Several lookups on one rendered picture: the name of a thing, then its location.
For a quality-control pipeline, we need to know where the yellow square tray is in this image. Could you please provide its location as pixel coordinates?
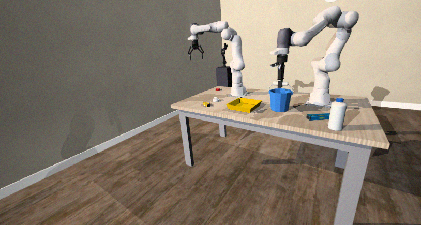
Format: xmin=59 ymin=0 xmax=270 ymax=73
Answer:
xmin=226 ymin=98 xmax=262 ymax=113

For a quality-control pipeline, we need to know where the blue spirit level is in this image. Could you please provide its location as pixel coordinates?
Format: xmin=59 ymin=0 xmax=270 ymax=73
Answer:
xmin=306 ymin=113 xmax=330 ymax=121

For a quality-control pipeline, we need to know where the white bottle with blue cap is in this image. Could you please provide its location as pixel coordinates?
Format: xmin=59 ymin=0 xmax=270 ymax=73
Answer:
xmin=328 ymin=98 xmax=347 ymax=131

